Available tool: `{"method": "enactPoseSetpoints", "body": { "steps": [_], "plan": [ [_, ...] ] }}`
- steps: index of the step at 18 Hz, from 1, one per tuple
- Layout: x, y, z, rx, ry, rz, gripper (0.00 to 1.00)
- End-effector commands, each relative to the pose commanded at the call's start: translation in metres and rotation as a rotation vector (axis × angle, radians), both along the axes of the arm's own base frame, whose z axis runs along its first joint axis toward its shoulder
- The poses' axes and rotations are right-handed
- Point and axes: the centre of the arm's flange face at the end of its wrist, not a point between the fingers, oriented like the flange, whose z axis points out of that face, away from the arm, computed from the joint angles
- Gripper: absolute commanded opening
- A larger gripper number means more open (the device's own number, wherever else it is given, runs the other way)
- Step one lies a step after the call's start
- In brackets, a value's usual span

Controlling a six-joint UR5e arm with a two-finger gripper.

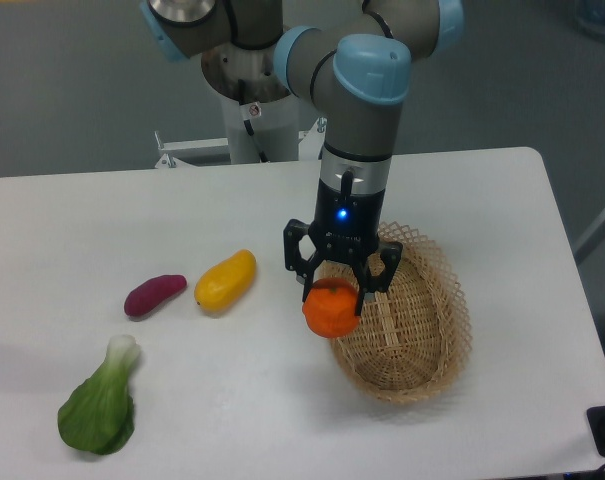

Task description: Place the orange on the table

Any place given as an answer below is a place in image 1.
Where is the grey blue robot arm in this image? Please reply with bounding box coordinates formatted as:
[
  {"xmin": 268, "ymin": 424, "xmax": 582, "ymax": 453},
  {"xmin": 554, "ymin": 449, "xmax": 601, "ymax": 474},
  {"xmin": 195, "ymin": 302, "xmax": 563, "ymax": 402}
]
[{"xmin": 140, "ymin": 1, "xmax": 464, "ymax": 301}]

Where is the orange toy fruit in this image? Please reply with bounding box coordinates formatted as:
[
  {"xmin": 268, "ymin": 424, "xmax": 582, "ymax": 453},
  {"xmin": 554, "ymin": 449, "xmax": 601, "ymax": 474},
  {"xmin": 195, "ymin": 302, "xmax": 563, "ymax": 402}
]
[{"xmin": 302, "ymin": 277, "xmax": 360, "ymax": 339}]

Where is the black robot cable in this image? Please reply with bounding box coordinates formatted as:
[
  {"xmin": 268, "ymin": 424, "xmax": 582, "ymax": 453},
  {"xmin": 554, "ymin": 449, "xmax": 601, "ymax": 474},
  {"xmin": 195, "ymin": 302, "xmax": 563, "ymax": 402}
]
[{"xmin": 237, "ymin": 78, "xmax": 272, "ymax": 164}]

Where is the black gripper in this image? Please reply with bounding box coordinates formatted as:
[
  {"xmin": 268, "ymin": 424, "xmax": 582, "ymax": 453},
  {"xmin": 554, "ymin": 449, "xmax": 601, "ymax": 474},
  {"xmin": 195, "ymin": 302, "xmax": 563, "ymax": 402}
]
[{"xmin": 283, "ymin": 180, "xmax": 403, "ymax": 316}]

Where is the woven wicker basket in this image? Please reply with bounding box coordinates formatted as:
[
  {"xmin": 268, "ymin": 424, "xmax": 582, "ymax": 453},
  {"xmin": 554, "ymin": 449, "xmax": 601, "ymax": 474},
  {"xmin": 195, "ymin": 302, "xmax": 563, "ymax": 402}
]
[{"xmin": 329, "ymin": 222, "xmax": 471, "ymax": 404}]

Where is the purple toy sweet potato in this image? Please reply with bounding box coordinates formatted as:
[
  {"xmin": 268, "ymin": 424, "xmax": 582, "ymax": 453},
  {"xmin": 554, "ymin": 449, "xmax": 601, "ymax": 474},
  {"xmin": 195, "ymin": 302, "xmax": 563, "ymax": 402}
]
[{"xmin": 123, "ymin": 274, "xmax": 187, "ymax": 318}]

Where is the white frame at right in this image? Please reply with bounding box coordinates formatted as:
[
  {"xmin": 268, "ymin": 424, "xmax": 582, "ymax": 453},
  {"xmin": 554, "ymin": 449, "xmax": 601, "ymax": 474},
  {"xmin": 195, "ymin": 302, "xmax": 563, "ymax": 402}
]
[{"xmin": 572, "ymin": 207, "xmax": 605, "ymax": 265}]

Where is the green toy bok choy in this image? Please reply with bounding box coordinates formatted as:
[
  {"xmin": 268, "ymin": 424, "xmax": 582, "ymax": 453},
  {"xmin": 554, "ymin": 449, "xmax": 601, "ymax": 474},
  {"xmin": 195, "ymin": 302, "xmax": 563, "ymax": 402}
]
[{"xmin": 57, "ymin": 334, "xmax": 141, "ymax": 455}]

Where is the yellow toy mango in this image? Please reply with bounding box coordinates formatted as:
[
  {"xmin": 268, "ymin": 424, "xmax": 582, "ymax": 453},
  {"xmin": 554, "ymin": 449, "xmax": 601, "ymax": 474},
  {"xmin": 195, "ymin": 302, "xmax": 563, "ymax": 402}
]
[{"xmin": 194, "ymin": 249, "xmax": 257, "ymax": 314}]

